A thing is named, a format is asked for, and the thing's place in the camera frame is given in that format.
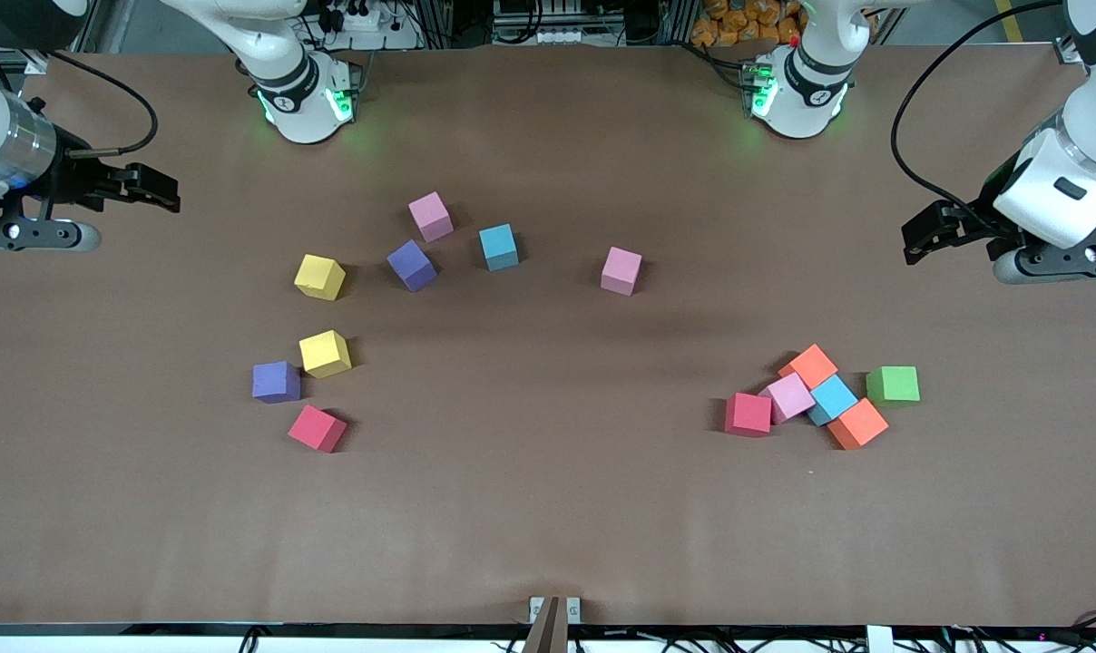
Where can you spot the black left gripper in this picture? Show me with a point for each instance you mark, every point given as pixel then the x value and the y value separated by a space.
pixel 973 224

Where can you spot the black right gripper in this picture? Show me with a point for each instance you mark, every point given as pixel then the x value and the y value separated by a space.
pixel 74 183

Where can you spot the pink foam cube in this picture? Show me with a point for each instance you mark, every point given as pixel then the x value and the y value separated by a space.
pixel 430 216
pixel 787 397
pixel 621 270

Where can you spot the red foam cube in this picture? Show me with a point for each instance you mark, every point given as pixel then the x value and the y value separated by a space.
pixel 317 428
pixel 748 414

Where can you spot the purple foam cube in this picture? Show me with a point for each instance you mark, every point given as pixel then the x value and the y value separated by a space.
pixel 276 382
pixel 411 265

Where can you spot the blue foam cube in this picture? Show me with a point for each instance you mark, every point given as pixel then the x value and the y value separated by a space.
pixel 834 399
pixel 498 247

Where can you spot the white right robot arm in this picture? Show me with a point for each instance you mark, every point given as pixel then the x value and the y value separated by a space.
pixel 298 109

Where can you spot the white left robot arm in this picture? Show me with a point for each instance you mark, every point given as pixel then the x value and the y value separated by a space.
pixel 1079 181

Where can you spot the green foam cube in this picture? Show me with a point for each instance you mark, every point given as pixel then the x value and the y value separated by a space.
pixel 893 384

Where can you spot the orange foam cube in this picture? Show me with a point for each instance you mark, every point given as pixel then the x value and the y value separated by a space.
pixel 811 363
pixel 857 423

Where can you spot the yellow foam cube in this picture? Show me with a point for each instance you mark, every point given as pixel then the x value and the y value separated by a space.
pixel 324 353
pixel 319 277

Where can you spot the yellow floor tape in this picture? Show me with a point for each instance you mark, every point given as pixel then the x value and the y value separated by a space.
pixel 1011 20

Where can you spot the white power strip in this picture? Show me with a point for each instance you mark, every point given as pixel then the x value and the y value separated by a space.
pixel 376 27

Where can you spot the orange object pile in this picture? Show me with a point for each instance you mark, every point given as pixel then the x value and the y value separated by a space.
pixel 738 23

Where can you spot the brown table mat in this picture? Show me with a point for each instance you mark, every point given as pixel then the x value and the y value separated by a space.
pixel 548 508

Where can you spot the aluminium frame profile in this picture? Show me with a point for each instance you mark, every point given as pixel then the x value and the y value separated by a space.
pixel 1070 50
pixel 4 60

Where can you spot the white bracket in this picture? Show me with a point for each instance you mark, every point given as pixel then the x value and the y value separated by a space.
pixel 879 639

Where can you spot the small metal bracket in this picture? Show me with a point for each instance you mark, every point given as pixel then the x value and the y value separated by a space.
pixel 572 609

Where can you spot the brown post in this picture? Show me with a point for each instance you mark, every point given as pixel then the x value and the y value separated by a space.
pixel 543 630

